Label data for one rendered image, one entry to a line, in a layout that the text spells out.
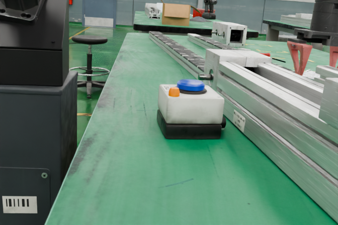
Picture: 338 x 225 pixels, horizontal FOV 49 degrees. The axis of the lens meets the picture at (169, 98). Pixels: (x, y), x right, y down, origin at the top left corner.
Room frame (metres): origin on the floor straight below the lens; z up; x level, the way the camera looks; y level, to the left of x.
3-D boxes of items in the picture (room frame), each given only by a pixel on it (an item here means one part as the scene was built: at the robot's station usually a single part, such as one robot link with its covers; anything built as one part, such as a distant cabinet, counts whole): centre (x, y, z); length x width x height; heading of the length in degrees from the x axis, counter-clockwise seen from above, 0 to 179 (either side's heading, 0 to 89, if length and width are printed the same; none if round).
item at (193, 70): (1.33, 0.00, 0.79); 0.96 x 0.04 x 0.03; 11
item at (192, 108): (0.53, -0.04, 0.81); 0.10 x 0.08 x 0.06; 101
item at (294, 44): (0.77, -0.28, 0.87); 0.07 x 0.07 x 0.09; 11
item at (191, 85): (0.53, -0.03, 0.84); 0.04 x 0.04 x 0.02
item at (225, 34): (1.70, -0.25, 0.83); 0.11 x 0.10 x 0.10; 103
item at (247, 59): (0.71, -0.11, 0.83); 0.12 x 0.09 x 0.10; 101
